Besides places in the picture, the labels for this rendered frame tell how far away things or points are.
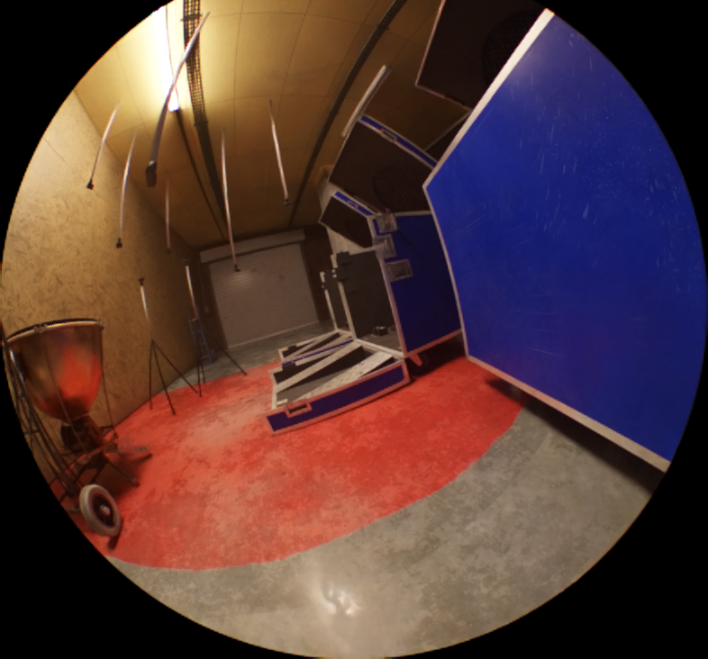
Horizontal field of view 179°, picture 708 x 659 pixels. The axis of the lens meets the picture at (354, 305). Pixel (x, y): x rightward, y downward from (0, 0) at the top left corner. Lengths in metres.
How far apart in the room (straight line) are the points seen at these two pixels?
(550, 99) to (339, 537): 1.04
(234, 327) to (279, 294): 1.70
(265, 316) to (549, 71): 7.01
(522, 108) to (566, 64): 0.16
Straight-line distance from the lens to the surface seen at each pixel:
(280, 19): 2.81
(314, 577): 0.65
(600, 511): 0.70
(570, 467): 0.76
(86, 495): 1.06
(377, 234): 1.22
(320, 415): 1.17
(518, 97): 0.58
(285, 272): 7.12
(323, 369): 1.72
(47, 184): 2.71
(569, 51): 0.53
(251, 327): 6.96
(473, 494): 0.69
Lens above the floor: 0.57
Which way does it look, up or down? 3 degrees down
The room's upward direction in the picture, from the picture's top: 15 degrees counter-clockwise
